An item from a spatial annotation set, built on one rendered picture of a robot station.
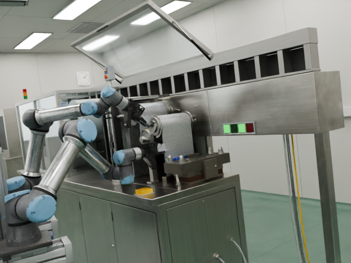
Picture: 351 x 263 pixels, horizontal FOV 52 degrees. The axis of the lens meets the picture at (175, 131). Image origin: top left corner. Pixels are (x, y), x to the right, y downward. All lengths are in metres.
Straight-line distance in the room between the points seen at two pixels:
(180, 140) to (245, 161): 3.11
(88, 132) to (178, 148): 0.69
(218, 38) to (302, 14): 1.37
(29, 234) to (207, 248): 0.96
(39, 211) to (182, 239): 0.78
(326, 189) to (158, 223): 0.91
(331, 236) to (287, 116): 0.69
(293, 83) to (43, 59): 6.49
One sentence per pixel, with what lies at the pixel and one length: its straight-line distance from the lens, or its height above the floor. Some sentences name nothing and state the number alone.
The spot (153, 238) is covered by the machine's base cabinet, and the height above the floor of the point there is 0.68.
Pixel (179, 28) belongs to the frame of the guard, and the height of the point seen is 1.80.
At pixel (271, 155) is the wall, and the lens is 5.02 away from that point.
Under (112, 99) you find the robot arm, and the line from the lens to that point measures 2.10.
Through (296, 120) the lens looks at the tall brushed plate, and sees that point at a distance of 1.93.
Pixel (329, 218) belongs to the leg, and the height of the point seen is 0.66.
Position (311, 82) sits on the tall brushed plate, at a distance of 1.87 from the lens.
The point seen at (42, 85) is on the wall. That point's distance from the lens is 7.79.
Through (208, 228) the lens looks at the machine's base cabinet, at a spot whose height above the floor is 0.64.
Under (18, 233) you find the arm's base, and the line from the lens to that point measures 1.81.
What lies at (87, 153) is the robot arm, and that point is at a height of 1.16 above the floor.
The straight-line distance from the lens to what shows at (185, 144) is 2.31.
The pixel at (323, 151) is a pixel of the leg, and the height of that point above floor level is 1.03.
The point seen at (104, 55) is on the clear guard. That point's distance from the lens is 2.95.
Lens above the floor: 1.33
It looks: 3 degrees down
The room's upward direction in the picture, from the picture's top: 7 degrees counter-clockwise
